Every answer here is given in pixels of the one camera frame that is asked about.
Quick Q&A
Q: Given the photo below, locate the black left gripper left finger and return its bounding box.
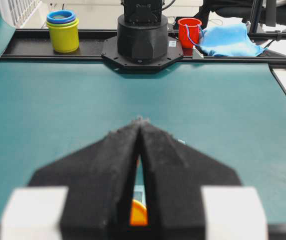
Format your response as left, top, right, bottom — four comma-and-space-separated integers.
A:
0, 121, 141, 240

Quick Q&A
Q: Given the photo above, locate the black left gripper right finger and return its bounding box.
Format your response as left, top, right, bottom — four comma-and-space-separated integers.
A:
139, 121, 269, 240

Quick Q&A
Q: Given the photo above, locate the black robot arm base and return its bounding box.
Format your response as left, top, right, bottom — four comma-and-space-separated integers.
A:
101, 0, 183, 70

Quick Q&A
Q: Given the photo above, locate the orange round object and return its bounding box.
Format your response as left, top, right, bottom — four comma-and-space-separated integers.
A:
130, 199, 148, 227

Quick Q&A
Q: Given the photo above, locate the teal table mat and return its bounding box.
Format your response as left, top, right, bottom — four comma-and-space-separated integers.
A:
0, 0, 286, 226

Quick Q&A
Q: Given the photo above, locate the light blue cloth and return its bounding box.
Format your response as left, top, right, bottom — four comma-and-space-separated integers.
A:
200, 23, 266, 57

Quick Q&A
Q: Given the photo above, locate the yellow-green plastic cup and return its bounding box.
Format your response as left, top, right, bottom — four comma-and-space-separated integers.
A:
46, 18, 79, 53

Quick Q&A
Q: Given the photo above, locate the red plastic bucket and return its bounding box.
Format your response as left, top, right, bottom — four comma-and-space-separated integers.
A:
178, 17, 203, 49

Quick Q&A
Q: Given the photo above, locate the blue plastic ring cup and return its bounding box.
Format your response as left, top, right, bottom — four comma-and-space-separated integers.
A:
46, 10, 76, 24

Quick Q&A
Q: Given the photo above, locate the white wire basket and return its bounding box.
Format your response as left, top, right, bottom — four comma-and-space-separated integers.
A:
0, 0, 41, 29

